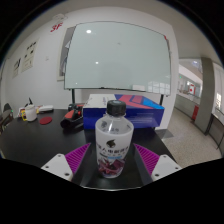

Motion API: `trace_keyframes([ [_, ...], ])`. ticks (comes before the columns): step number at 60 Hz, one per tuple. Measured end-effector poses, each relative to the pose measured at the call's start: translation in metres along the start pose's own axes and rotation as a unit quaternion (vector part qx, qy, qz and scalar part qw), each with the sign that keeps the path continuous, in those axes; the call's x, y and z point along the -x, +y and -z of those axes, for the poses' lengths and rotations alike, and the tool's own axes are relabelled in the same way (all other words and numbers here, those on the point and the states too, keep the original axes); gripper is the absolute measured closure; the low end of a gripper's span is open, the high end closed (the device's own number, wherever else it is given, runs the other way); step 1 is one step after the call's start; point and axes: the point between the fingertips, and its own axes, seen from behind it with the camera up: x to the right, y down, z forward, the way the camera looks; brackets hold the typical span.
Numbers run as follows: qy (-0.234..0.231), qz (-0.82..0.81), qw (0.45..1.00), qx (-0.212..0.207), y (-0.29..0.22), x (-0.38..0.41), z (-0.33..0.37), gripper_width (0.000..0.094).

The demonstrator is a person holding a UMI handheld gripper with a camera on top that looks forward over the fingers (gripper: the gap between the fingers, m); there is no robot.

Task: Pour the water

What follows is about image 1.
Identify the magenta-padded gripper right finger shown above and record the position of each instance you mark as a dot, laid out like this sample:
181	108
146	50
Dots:
148	160

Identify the red and white flag sign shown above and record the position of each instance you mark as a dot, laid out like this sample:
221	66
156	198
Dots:
191	89

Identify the blue cardboard box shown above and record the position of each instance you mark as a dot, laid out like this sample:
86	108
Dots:
143	115

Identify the white wall switch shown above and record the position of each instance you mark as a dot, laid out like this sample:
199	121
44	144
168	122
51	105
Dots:
47	58

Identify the clear bottle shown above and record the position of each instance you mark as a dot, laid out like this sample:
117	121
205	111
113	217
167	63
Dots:
114	140

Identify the red and black power tool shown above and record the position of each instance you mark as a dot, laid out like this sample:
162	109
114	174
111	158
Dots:
71	120

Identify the brown wooden chair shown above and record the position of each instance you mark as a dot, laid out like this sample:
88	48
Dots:
6	121

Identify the large whiteboard on stand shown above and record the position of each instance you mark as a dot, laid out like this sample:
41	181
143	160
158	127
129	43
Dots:
116	56

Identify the grey notice board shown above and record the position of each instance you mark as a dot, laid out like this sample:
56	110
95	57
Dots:
62	60

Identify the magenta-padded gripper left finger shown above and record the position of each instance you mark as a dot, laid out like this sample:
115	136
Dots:
76	160

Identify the flat round red coaster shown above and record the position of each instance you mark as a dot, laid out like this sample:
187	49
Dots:
45	120

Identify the large white wall poster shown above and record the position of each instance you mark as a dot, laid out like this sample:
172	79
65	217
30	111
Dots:
29	56

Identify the small flat white box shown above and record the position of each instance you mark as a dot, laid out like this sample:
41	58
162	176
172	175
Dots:
46	108

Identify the small white wall poster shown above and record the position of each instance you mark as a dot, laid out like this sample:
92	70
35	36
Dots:
16	67

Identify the dark chair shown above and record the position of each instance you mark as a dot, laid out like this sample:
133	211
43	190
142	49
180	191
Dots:
7	107

